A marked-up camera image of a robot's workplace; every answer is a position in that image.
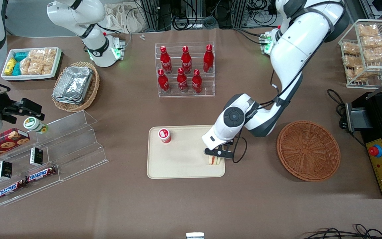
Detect black appliance power cable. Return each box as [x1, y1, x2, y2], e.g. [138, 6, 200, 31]
[327, 89, 367, 148]

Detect red tartan cookie box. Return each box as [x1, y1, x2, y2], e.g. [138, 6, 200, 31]
[0, 128, 31, 165]

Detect black floor cables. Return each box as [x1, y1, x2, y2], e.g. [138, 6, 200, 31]
[302, 223, 382, 239]

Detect cream plastic tray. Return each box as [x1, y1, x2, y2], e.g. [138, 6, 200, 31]
[147, 125, 226, 180]

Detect stocked clear acrylic stepped shelf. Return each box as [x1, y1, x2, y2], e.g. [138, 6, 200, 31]
[0, 131, 64, 207]

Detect white rectangular snack bin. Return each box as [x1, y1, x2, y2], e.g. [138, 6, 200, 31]
[1, 47, 62, 81]

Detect small black snack box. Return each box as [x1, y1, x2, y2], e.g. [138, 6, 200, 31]
[0, 160, 13, 180]
[30, 148, 44, 166]

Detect coiled black background cable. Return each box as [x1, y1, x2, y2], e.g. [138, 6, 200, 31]
[173, 13, 219, 31]

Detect brown wicker basket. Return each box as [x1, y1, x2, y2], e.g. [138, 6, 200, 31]
[277, 120, 341, 182]

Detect red cola bottle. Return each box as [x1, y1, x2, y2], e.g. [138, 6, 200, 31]
[192, 69, 203, 93]
[160, 46, 173, 74]
[181, 46, 192, 73]
[203, 44, 214, 73]
[158, 69, 170, 93]
[177, 67, 188, 93]

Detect silver foil container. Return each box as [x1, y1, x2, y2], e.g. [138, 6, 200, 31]
[52, 95, 90, 105]
[53, 66, 93, 100]

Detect Snickers chocolate bar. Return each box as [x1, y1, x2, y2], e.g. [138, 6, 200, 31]
[25, 166, 58, 184]
[0, 180, 26, 201]

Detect clear acrylic bottle rack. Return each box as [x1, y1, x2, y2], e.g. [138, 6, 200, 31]
[155, 42, 215, 98]

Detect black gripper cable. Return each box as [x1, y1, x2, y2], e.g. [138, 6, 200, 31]
[232, 134, 248, 164]

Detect black appliance housing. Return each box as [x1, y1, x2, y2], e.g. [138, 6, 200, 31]
[345, 91, 382, 199]

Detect white cloth bag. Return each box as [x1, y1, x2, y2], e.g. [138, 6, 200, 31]
[104, 3, 150, 34]

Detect green sunflower yogurt cup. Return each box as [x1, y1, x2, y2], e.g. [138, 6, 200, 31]
[24, 117, 49, 134]

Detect yellow snack packet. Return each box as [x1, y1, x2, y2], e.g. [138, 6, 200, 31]
[5, 58, 17, 75]

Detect light wicker basket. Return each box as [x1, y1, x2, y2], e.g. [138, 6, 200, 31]
[52, 61, 100, 113]

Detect empty clear acrylic stepped shelf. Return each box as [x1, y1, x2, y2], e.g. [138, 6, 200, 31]
[36, 111, 109, 182]

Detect red-lidded yogurt cup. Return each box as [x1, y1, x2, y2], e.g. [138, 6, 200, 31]
[158, 128, 172, 144]

